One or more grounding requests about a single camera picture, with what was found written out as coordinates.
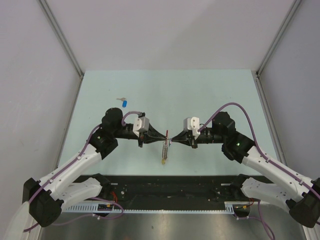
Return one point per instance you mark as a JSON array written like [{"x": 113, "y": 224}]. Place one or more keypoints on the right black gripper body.
[{"x": 207, "y": 136}]

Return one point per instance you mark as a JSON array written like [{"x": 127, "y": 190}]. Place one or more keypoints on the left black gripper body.
[{"x": 132, "y": 135}]

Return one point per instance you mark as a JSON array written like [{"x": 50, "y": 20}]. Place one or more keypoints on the red-handled metal key holder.
[{"x": 165, "y": 146}]

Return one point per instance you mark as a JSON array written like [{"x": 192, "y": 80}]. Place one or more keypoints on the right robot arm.
[{"x": 295, "y": 193}]

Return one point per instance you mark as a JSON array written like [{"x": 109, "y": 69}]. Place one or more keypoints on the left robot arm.
[{"x": 54, "y": 192}]

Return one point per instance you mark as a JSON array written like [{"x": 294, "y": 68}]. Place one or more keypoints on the key with blue tag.
[{"x": 124, "y": 101}]

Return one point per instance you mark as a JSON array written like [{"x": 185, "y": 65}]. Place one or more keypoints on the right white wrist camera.
[{"x": 192, "y": 124}]

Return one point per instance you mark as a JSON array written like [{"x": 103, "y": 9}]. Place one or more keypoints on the right aluminium corner post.
[{"x": 294, "y": 8}]

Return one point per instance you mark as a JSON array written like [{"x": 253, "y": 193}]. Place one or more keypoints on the aluminium corner post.
[
  {"x": 294, "y": 8},
  {"x": 57, "y": 30}
]

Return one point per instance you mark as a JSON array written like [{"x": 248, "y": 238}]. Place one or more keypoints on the left aluminium corner post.
[{"x": 57, "y": 30}]

